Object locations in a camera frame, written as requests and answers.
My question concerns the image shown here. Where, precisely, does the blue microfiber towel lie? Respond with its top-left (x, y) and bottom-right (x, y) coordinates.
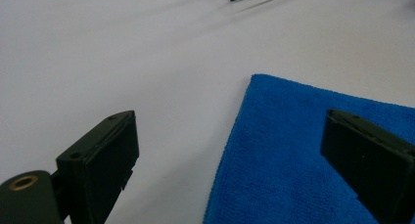
top-left (203, 73), bottom-right (415, 224)

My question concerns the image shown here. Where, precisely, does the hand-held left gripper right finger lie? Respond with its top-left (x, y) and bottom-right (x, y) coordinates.
top-left (320, 109), bottom-right (415, 224)

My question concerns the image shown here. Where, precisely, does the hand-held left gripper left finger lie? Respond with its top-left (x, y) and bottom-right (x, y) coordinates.
top-left (56, 110), bottom-right (140, 224)

